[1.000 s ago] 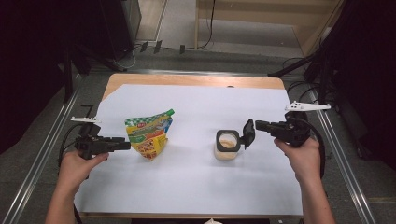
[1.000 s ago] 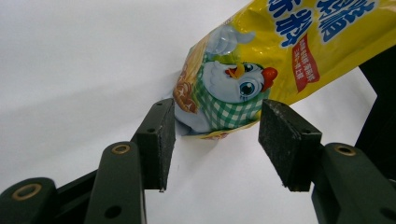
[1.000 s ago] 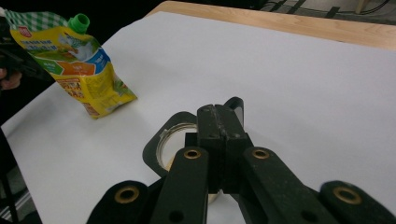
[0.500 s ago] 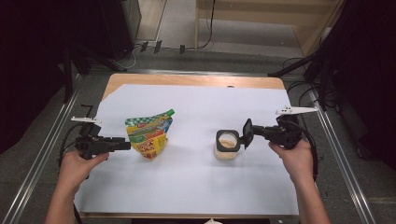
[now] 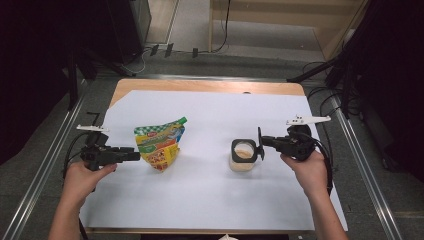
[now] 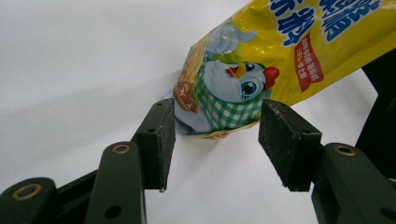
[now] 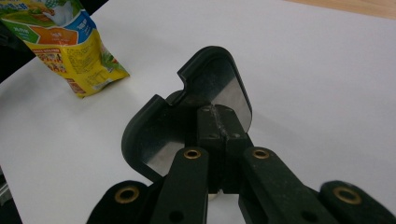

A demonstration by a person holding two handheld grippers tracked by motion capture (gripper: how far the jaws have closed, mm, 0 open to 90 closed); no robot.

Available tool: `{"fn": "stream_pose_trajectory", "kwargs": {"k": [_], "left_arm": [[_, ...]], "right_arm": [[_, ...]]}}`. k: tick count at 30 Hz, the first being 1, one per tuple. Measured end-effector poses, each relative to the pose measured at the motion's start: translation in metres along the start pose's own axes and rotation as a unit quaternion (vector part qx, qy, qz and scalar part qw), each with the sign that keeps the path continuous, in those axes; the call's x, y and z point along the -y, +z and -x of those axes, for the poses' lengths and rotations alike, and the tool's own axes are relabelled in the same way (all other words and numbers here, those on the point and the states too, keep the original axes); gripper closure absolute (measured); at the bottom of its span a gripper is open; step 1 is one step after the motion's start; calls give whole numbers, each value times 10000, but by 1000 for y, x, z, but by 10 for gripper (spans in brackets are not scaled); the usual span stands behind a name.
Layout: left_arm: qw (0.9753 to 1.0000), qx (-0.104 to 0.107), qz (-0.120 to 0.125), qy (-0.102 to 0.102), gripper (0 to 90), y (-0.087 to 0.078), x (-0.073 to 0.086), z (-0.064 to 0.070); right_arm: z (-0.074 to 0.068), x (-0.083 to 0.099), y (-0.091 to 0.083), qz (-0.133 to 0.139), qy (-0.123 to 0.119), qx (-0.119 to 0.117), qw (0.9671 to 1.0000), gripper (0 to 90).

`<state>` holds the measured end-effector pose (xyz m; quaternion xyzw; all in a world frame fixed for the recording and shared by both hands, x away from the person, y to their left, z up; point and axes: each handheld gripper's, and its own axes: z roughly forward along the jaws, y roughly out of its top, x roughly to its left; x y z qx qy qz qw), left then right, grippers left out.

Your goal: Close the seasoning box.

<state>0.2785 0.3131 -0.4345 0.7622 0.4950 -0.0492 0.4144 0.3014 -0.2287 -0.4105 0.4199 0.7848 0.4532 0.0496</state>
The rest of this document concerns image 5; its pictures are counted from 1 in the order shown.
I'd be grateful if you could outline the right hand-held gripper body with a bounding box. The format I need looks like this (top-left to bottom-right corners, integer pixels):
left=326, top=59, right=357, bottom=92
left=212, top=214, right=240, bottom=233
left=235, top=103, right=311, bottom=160
left=279, top=114, right=332, bottom=162

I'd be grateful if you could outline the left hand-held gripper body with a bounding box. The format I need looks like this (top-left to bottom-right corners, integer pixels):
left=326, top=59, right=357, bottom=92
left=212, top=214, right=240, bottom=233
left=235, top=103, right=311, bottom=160
left=75, top=124, right=121, bottom=172

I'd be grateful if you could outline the yellow green spout pouch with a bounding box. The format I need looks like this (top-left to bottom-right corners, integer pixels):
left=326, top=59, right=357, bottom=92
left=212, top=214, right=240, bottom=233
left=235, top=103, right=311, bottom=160
left=133, top=116, right=188, bottom=173

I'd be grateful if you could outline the clear jar with black lid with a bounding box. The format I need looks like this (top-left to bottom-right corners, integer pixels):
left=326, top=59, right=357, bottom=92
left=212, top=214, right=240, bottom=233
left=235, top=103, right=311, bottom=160
left=228, top=126, right=267, bottom=173

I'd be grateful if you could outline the person's right hand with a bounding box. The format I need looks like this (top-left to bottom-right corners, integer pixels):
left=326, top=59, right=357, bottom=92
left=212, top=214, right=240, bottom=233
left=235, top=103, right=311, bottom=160
left=279, top=149, right=329, bottom=201

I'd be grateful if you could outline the person's left hand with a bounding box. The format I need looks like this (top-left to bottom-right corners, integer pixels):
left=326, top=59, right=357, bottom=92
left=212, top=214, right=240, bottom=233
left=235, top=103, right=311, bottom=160
left=62, top=160, right=118, bottom=209

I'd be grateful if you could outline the white paper sheet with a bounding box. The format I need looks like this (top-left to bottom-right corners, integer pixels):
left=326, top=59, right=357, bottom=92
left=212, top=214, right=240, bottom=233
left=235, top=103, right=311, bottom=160
left=79, top=89, right=349, bottom=232

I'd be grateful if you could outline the black tripod stand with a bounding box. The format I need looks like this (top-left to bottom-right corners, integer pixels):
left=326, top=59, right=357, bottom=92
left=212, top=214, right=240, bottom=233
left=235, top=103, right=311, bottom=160
left=61, top=46, right=134, bottom=111
left=286, top=49, right=361, bottom=119

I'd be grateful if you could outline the dark curtain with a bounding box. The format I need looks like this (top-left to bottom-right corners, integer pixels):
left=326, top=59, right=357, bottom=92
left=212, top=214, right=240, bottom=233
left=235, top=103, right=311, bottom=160
left=346, top=0, right=424, bottom=183
left=0, top=0, right=111, bottom=166

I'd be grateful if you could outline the black cabinet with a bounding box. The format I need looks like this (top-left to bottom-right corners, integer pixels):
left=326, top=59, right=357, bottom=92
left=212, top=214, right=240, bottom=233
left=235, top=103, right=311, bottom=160
left=106, top=0, right=153, bottom=66

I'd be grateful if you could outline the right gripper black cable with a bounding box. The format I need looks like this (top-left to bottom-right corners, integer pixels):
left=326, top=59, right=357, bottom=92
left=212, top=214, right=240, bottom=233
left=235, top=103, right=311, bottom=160
left=299, top=131, right=334, bottom=196

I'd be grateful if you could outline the black floor cable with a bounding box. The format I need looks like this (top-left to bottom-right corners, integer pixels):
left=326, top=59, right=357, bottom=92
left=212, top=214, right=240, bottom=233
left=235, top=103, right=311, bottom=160
left=301, top=61, right=361, bottom=174

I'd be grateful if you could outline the metal floor rail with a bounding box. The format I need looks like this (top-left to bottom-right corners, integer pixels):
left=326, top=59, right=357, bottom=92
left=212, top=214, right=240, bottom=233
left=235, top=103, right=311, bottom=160
left=333, top=96, right=403, bottom=240
left=1, top=94, right=84, bottom=240

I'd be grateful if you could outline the white floor cable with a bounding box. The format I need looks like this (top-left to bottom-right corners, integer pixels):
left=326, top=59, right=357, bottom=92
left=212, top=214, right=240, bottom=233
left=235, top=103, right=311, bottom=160
left=126, top=49, right=148, bottom=74

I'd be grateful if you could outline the thin black hanging cable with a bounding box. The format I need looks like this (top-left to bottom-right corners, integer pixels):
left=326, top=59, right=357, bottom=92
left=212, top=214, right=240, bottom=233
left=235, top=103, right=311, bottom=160
left=211, top=0, right=232, bottom=54

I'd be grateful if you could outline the light wooden frame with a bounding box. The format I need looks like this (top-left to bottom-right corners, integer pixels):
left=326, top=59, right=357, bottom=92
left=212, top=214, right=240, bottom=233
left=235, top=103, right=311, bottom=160
left=208, top=0, right=371, bottom=61

